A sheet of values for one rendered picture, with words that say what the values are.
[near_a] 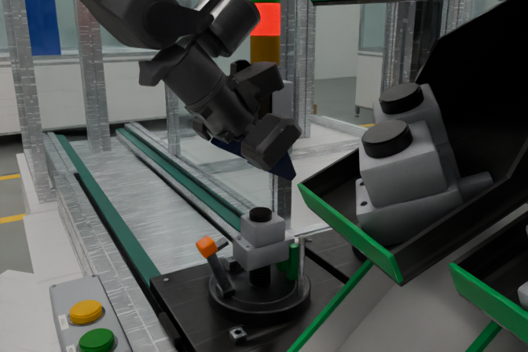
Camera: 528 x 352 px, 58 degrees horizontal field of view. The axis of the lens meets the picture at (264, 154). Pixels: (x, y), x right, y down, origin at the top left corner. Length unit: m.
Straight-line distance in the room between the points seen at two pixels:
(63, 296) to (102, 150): 0.94
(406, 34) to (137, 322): 0.49
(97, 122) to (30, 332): 0.88
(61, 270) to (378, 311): 0.71
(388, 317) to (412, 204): 0.18
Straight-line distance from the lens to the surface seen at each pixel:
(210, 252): 0.60
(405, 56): 0.43
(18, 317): 0.93
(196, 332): 0.62
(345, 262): 0.77
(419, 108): 0.34
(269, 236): 0.62
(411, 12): 0.43
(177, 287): 0.71
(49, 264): 1.07
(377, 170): 0.29
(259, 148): 0.49
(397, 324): 0.45
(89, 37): 1.58
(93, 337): 0.64
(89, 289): 0.76
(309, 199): 0.37
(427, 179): 0.30
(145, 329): 0.67
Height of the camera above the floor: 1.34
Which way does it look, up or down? 16 degrees down
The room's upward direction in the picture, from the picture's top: straight up
